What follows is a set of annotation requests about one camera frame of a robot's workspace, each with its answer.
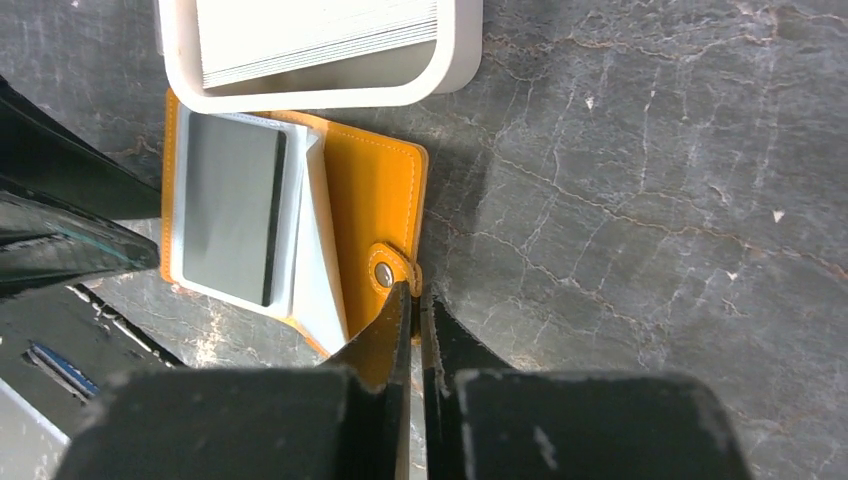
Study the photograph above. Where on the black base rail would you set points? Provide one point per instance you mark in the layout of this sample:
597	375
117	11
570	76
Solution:
60	346

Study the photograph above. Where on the black credit card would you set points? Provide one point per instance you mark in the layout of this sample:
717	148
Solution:
232	196

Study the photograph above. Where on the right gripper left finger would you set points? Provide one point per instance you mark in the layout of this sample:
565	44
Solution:
346	418

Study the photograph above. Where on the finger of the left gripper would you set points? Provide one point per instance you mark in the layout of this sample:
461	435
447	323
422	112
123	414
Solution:
41	154
46	243

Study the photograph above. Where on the stack of credit cards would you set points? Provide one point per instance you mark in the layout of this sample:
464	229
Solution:
246	40

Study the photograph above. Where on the white rectangular tray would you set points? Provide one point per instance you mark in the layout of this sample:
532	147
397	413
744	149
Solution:
396	77

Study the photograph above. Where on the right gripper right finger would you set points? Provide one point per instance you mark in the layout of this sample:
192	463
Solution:
486	419

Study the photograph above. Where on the orange card holder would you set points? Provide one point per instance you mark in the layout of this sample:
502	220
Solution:
349	222

